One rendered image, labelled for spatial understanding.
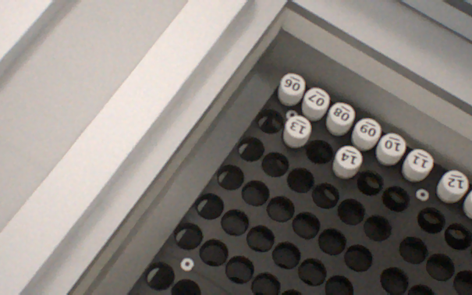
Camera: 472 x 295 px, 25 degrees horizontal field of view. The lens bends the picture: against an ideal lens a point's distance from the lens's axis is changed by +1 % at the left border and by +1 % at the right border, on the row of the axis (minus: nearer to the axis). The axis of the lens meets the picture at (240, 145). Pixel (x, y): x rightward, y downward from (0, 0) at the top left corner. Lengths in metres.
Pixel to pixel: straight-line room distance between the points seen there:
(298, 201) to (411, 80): 0.08
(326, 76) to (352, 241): 0.14
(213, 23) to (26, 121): 0.09
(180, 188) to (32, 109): 0.13
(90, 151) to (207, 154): 0.14
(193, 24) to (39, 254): 0.12
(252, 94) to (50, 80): 0.16
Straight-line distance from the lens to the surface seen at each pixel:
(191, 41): 0.47
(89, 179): 0.44
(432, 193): 0.52
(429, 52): 0.50
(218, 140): 0.58
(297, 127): 0.51
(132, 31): 0.49
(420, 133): 0.61
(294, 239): 0.50
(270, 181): 0.51
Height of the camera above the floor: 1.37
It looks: 65 degrees down
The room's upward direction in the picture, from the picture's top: 12 degrees clockwise
